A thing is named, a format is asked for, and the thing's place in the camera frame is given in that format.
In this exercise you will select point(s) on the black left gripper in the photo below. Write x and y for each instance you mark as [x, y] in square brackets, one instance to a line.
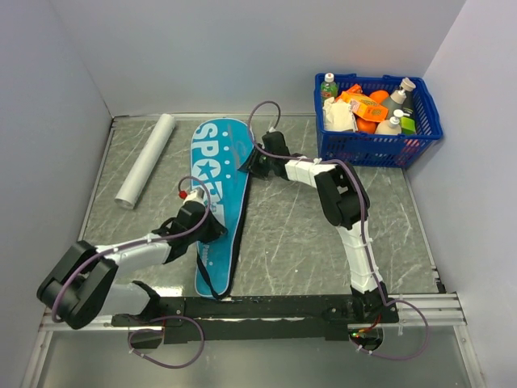
[216, 229]

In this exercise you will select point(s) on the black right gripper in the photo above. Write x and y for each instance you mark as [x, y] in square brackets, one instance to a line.
[251, 164]

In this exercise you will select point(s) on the blue sport racket bag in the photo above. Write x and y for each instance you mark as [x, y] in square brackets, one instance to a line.
[219, 147]

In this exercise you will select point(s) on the white shuttlecock tube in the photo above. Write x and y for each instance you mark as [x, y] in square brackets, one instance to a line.
[147, 159]

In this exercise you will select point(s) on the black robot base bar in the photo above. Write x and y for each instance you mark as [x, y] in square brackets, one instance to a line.
[177, 331]

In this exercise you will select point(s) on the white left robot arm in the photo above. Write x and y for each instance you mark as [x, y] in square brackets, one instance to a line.
[82, 285]

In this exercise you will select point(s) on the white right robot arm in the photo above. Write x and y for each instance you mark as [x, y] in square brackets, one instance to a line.
[344, 203]

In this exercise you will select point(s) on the cream paper bag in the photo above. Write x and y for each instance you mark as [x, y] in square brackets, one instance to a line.
[338, 116]

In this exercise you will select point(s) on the green drink bottle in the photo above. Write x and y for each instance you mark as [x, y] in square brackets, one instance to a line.
[328, 88]

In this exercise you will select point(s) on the orange fruit front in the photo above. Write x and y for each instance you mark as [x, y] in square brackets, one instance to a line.
[366, 126]

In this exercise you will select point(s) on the orange fruit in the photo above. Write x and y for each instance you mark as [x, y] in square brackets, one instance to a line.
[379, 96]
[366, 126]

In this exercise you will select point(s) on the orange snack box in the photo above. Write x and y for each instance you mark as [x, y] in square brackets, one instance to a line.
[364, 107]

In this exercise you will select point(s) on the small orange packet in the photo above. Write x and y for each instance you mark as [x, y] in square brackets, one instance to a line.
[355, 89]

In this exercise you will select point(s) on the blue plastic shopping basket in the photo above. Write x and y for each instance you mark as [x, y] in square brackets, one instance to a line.
[371, 150]

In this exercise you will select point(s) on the orange fruit back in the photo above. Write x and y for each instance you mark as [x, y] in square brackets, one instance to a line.
[379, 96]

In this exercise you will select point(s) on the cream pump lotion bottle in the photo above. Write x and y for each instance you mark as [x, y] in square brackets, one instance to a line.
[391, 126]

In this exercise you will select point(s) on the grey pump bottle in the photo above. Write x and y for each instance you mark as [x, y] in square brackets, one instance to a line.
[396, 99]

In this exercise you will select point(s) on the green carton box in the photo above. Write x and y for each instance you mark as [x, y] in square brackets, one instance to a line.
[408, 126]

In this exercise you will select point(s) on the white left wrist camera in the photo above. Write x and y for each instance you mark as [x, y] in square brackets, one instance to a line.
[195, 195]

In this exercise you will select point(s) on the aluminium frame rail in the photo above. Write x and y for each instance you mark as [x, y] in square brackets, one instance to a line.
[411, 310]

